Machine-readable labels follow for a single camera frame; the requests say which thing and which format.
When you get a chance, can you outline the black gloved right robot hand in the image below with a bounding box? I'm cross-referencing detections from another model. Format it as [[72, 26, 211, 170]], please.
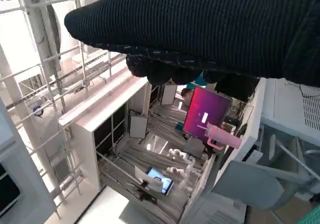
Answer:
[[63, 0, 320, 88]]

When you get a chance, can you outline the person at desk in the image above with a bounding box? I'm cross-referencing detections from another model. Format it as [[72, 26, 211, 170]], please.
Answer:
[[180, 88, 195, 107]]

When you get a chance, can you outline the white rectangular panel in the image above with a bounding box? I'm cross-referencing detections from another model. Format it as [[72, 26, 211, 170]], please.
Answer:
[[161, 83, 177, 106], [128, 115, 148, 139]]

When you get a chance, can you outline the monitor with purple screen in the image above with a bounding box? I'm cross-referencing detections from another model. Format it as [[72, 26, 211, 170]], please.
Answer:
[[182, 86, 233, 141]]

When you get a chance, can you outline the white cabinet on casters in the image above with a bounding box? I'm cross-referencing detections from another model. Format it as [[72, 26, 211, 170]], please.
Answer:
[[258, 78, 320, 144]]

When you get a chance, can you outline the phone with lit screen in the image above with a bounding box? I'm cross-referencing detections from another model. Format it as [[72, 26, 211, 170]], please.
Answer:
[[144, 166, 175, 196]]

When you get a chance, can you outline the grey-blue chair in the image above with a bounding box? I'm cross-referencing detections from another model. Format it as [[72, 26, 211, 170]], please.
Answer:
[[209, 131, 320, 211]]

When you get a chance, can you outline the white cabinet with label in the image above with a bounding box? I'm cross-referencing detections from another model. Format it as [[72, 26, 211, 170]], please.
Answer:
[[179, 191, 248, 224]]

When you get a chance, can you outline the green cutting mat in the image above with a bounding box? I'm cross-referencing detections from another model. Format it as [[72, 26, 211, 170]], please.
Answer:
[[296, 201, 320, 224]]

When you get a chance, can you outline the pink tumbler with handle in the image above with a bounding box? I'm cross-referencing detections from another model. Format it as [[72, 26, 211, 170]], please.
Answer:
[[197, 122, 243, 152]]

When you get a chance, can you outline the white metal lattice frame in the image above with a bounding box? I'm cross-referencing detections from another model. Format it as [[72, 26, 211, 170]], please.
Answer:
[[0, 0, 131, 219]]

